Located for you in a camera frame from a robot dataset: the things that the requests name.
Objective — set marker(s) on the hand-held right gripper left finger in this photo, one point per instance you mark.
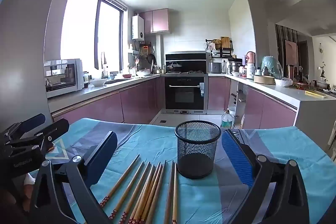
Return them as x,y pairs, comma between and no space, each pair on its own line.
103,153

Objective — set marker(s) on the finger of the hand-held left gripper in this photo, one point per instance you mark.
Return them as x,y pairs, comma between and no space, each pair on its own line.
56,129
32,121

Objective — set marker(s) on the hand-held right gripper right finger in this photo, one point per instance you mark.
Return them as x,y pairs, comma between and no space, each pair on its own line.
236,158

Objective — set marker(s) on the black mesh utensil holder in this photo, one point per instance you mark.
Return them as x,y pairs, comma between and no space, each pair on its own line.
198,158

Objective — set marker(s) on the row of wooden chopsticks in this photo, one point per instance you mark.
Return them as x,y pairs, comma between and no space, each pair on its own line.
147,187

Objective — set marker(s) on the cooking oil bottle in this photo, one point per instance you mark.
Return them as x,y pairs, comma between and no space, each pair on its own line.
227,121

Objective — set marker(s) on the blue grey printed tablecloth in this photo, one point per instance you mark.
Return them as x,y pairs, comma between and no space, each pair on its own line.
147,142

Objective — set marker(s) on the pink base cabinet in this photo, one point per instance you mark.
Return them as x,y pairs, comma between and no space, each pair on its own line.
267,111
105,106
219,94

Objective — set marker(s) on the white microwave oven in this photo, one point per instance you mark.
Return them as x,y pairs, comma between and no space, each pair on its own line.
63,77

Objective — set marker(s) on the black built-in oven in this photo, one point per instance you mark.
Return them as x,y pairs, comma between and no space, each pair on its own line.
183,95

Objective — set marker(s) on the round bamboo steamer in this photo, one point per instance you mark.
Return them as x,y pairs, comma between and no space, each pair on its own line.
263,79

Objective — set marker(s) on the white bowl in plastic bag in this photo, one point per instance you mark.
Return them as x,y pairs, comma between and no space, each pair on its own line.
283,82

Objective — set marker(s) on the stainless steamer pot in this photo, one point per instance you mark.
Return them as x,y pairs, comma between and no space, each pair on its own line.
235,66

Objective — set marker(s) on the silver countertop appliance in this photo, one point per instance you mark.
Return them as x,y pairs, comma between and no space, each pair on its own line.
215,67

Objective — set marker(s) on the teal plastic-covered appliance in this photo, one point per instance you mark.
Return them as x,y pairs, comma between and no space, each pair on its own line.
271,65

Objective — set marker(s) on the pink kettle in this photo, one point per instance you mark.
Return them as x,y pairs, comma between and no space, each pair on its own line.
251,58

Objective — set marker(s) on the flat yellow box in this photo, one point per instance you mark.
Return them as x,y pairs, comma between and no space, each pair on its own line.
315,94

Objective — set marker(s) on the kitchen window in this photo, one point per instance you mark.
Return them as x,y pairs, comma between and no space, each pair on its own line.
78,29

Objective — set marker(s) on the hanging frying pan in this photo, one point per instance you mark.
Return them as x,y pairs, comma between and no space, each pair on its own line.
151,58

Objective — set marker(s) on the black range hood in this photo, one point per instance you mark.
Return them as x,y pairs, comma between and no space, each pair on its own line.
186,60

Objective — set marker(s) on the pot with glass lid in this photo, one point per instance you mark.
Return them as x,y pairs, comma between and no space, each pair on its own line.
173,66

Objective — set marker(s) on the wooden cutting board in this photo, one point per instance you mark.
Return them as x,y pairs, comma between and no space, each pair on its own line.
225,42

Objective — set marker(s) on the white water heater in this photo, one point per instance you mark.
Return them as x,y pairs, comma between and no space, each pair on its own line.
138,27

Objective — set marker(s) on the black wall rack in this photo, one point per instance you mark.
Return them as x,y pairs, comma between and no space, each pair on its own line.
223,50

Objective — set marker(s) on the pink wall cabinet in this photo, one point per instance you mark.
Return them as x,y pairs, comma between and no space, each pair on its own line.
157,20

